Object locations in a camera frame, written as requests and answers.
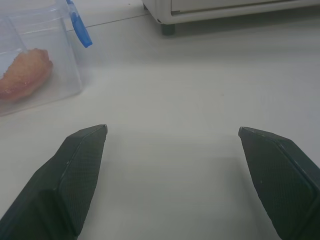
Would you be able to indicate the clear plastic container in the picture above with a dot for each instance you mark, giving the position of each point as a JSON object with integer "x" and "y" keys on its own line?
{"x": 37, "y": 55}

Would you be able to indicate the fried chicken piece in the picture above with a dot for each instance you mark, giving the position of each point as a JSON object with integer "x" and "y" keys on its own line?
{"x": 23, "y": 75}

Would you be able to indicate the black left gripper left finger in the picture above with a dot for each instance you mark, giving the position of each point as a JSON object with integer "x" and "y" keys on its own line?
{"x": 62, "y": 185}

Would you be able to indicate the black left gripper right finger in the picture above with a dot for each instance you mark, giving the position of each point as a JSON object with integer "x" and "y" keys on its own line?
{"x": 280, "y": 180}

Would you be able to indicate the white toaster oven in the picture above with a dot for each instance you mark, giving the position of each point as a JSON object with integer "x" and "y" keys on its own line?
{"x": 225, "y": 11}

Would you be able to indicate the blue container lid clip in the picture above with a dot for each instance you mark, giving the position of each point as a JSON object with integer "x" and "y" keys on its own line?
{"x": 80, "y": 27}

